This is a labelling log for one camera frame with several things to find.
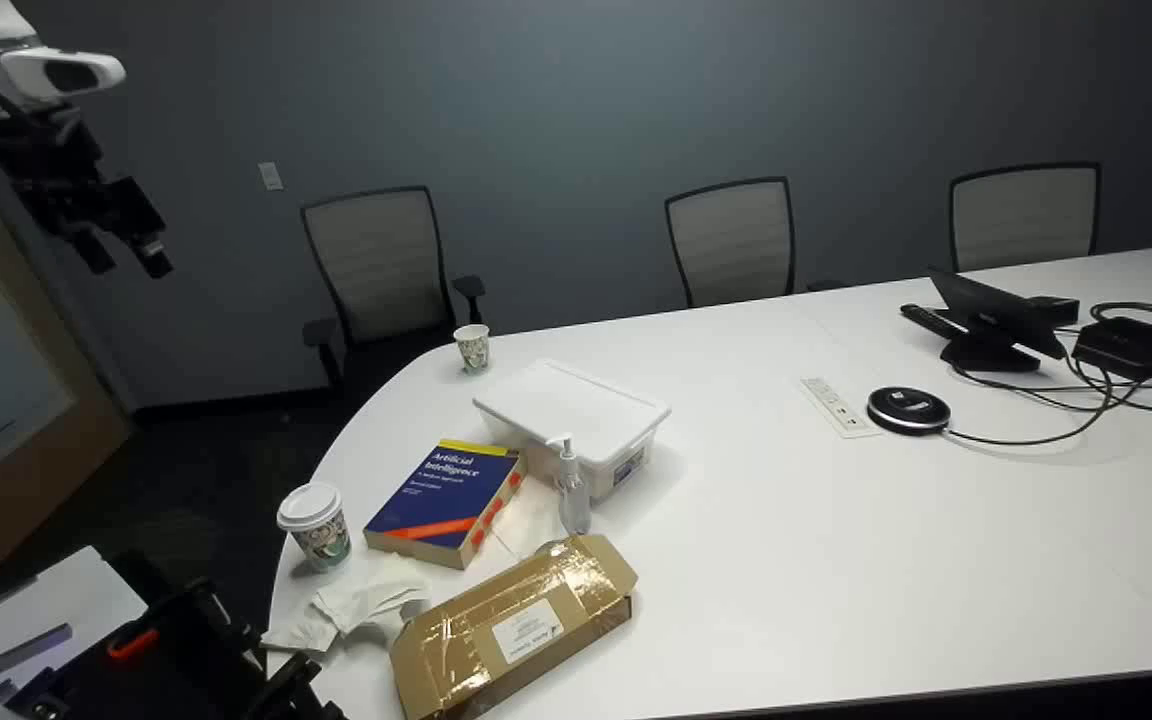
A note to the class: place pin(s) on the black power adapter box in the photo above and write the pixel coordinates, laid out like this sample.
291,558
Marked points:
1116,347

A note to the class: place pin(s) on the mesh office chair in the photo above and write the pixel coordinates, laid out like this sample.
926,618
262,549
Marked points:
732,241
1021,213
391,281

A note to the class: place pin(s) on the wooden framed door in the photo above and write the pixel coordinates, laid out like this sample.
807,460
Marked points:
0,373

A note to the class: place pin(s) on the white remote control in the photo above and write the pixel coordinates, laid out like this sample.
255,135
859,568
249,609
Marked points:
833,406

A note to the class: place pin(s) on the clear pump bottle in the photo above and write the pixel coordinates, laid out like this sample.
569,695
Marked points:
574,493

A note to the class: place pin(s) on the right mesh office chair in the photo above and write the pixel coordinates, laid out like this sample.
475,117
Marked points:
1021,213

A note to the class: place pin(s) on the black conference camera device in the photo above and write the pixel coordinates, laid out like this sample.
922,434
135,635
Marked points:
989,329

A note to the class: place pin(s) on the crumpled white napkins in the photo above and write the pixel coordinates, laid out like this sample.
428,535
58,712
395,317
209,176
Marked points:
375,609

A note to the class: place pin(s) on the black equipment case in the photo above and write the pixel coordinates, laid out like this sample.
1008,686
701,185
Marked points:
186,658

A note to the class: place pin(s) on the paper coffee cup with lid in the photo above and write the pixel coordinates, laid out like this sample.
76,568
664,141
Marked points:
314,519

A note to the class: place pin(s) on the white wall switch plate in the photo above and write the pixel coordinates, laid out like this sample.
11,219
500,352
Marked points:
270,172

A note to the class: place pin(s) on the small paper cup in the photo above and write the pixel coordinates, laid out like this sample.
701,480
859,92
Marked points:
475,347

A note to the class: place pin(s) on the blue and yellow book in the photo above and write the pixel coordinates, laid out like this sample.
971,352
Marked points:
449,503

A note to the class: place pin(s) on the white paper sheet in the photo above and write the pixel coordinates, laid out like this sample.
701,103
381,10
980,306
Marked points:
62,615

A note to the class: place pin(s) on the round black speakerphone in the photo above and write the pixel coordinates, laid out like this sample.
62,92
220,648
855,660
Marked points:
911,410

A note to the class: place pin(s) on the white plastic storage box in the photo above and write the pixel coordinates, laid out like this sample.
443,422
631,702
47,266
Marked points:
609,427

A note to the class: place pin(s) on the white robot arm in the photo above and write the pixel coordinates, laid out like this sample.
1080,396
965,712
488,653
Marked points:
43,77

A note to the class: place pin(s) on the brown cardboard box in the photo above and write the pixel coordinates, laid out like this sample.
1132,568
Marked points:
482,645

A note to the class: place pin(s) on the middle mesh office chair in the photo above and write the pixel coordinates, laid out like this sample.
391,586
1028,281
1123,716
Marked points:
732,241

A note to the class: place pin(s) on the left mesh office chair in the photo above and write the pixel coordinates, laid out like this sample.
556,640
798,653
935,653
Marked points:
391,281

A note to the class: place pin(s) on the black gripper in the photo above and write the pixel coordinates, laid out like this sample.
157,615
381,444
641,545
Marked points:
58,176

